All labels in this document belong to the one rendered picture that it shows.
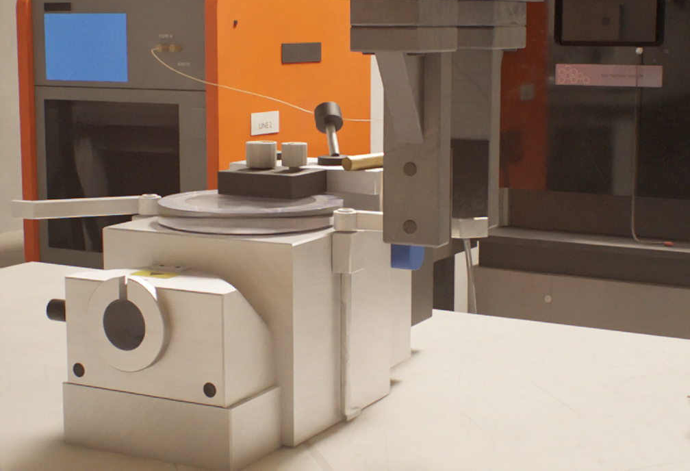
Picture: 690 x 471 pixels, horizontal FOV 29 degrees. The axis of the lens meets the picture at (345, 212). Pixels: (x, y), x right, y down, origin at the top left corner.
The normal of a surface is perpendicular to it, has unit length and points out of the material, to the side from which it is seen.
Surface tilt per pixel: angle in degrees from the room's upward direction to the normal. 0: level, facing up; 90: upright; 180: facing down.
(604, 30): 90
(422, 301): 90
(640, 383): 0
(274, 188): 90
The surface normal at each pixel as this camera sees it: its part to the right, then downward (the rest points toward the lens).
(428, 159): -0.47, 0.12
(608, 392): 0.00, -0.99
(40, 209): 0.36, 0.13
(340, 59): 0.86, 0.07
